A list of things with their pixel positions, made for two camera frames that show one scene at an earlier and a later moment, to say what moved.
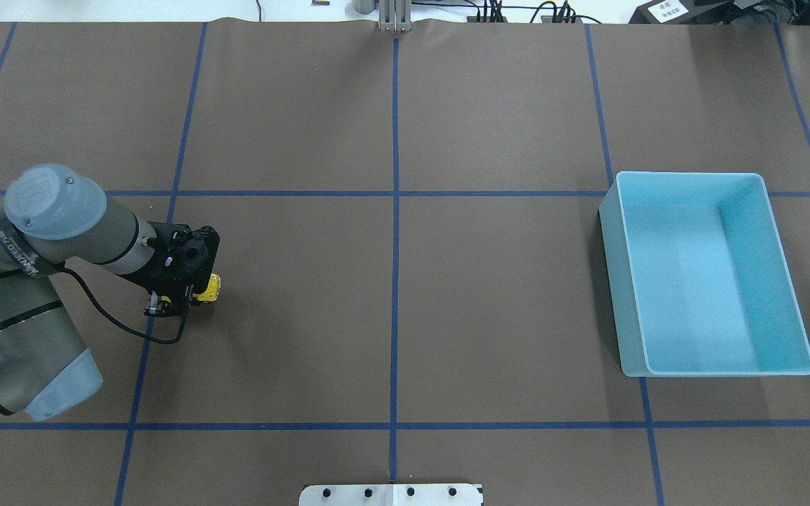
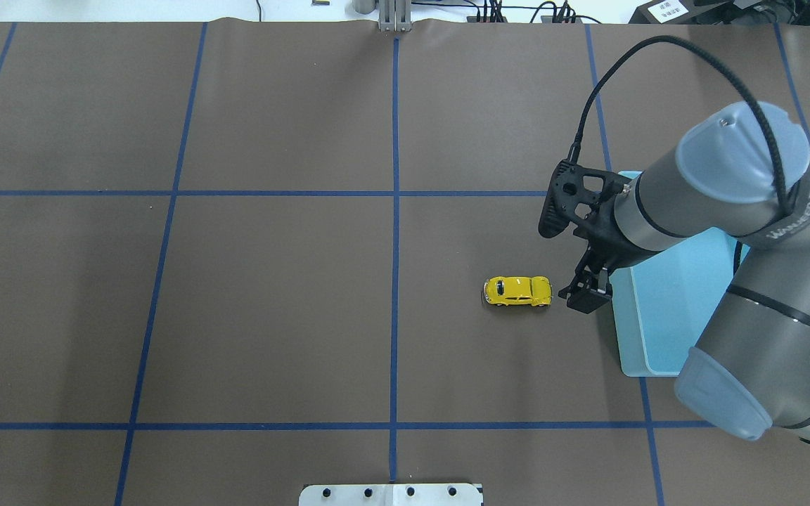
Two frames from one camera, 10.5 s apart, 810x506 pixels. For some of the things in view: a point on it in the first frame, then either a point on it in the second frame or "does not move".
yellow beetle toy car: (211, 292) to (508, 290)
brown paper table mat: (413, 285) does not move
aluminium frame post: (394, 15) does not move
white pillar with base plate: (391, 495) does not move
